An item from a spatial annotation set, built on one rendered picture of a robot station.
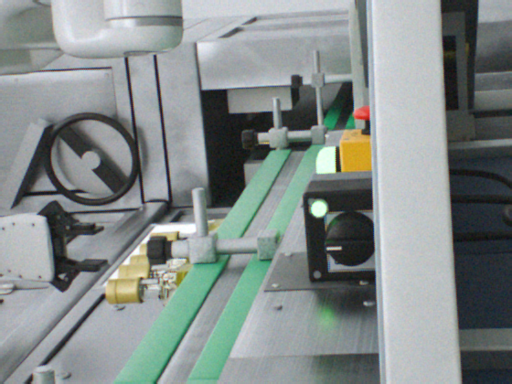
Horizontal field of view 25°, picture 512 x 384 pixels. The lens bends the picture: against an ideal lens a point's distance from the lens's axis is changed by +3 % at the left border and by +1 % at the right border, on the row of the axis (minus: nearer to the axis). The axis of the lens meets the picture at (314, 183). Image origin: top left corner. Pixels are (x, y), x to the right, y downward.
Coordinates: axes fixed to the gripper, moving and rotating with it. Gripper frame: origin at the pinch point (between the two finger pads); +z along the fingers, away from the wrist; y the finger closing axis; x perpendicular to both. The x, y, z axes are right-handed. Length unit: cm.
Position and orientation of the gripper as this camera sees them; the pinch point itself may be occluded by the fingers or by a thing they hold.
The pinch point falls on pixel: (90, 247)
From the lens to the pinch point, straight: 181.0
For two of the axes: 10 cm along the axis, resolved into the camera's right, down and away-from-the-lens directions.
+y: -0.8, -9.7, -2.3
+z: 9.3, 0.1, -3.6
